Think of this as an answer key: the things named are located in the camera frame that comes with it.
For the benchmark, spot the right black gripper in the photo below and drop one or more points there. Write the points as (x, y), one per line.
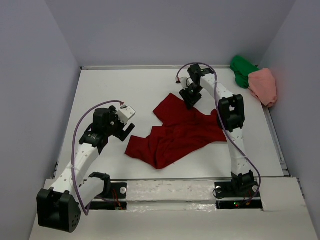
(189, 101)

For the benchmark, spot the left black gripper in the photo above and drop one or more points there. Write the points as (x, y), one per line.
(113, 116)

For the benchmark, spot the red t shirt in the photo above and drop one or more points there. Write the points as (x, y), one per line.
(182, 132)

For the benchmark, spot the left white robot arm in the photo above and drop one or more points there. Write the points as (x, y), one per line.
(60, 206)

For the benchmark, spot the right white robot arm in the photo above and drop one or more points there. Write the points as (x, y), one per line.
(231, 117)

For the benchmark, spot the green t shirt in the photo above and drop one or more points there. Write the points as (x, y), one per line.
(242, 68)

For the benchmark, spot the pink t shirt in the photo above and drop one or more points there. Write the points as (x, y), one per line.
(262, 86)

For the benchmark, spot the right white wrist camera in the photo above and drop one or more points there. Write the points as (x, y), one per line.
(183, 81)

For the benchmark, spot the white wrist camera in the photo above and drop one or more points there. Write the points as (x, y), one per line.
(183, 81)
(125, 113)

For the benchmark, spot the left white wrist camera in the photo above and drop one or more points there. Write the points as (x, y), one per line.
(125, 113)

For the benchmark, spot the aluminium rail frame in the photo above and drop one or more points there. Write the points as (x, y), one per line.
(130, 67)

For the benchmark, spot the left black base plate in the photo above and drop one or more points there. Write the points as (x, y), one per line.
(114, 200)

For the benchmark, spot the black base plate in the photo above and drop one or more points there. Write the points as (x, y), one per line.
(228, 199)
(114, 200)

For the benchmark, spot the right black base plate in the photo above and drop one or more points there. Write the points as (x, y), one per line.
(228, 199)

